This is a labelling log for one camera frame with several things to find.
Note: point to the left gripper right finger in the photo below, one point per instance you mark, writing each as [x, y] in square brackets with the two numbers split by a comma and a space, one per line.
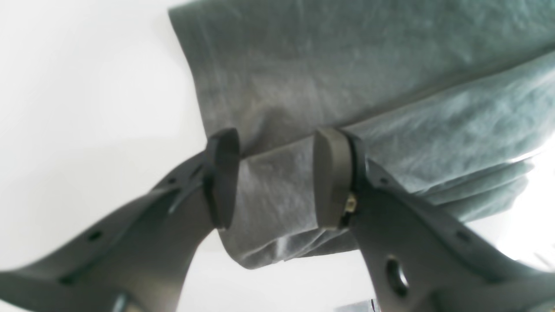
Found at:
[419, 258]

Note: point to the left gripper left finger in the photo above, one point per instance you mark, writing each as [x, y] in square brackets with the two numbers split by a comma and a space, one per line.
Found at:
[136, 259]

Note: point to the dark grey T-shirt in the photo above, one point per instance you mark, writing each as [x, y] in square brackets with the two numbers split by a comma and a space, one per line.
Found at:
[451, 97]

